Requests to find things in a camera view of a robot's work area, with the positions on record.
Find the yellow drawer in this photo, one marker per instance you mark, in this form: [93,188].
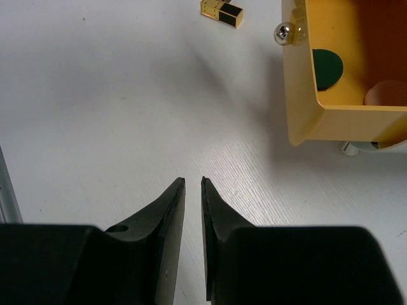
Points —
[370,39]

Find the dark green round disc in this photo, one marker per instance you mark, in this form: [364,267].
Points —
[328,68]

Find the grey bottom drawer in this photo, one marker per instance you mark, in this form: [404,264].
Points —
[353,148]

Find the gold lipstick tube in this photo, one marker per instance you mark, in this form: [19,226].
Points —
[211,8]

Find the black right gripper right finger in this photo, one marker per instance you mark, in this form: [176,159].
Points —
[247,264]

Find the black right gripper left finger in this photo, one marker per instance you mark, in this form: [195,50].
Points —
[132,262]

